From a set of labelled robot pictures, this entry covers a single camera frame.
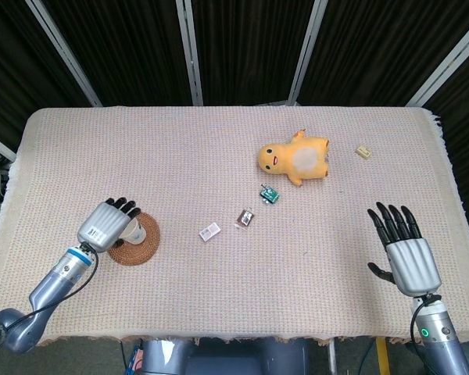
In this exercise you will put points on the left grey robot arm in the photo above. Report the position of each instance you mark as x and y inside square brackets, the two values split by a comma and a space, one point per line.
[43, 293]

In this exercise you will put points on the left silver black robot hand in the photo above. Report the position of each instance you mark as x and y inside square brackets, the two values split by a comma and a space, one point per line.
[103, 226]

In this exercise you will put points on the yellow plush duck toy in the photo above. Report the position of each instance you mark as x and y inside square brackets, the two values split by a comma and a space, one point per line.
[293, 158]

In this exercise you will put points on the small white printed packet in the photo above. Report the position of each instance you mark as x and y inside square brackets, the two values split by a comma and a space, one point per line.
[210, 231]

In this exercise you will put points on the white paper cup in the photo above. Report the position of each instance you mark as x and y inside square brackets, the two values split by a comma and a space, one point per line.
[134, 232]

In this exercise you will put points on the grey robot torso base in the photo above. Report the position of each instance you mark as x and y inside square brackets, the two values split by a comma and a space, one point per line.
[219, 357]

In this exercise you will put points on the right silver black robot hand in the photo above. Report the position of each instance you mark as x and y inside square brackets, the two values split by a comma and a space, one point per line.
[410, 265]

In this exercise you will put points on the small beige eraser block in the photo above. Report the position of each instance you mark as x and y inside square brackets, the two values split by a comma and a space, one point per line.
[363, 151]

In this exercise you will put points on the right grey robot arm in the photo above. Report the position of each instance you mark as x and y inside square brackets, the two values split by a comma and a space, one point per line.
[437, 340]

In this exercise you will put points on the small brown snack packet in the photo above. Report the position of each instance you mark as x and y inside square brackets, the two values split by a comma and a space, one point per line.
[245, 218]

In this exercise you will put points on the round woven brown coaster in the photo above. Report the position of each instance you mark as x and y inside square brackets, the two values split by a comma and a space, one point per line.
[140, 246]

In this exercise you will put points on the beige woven tablecloth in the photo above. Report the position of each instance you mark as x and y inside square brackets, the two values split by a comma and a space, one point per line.
[219, 156]

